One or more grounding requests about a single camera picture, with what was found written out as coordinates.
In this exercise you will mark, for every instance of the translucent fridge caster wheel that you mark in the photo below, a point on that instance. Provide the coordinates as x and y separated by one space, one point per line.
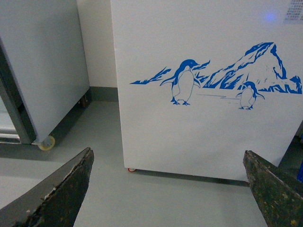
47 144

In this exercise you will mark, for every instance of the blue plastic crate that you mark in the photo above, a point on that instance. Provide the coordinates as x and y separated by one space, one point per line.
298 157

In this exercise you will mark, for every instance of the grey instruction sticker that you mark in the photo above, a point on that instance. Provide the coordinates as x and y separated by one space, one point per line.
294 13

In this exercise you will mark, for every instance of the white chest freezer blue rim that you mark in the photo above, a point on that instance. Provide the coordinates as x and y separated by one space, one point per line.
202 81

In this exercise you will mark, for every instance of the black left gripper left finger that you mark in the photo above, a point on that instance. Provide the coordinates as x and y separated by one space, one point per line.
55 201

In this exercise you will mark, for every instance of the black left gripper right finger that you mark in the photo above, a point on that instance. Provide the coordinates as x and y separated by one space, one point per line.
279 195

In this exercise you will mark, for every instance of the white upright fridge cabinet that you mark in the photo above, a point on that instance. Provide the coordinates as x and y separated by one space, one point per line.
43 44

